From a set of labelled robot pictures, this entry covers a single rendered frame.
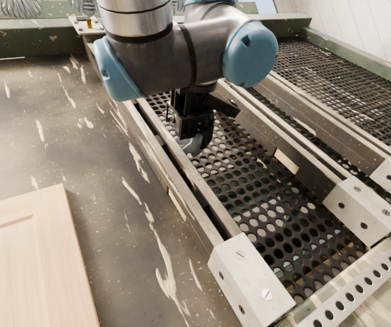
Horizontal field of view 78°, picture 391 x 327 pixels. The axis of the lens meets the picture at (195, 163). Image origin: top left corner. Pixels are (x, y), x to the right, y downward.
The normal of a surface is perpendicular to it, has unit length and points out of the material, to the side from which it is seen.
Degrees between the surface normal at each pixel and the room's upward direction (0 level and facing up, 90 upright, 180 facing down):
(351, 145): 90
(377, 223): 90
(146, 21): 146
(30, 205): 51
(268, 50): 141
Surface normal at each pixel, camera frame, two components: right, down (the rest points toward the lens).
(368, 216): -0.86, 0.28
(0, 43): 0.49, 0.66
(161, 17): 0.72, 0.55
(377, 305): 0.12, -0.70
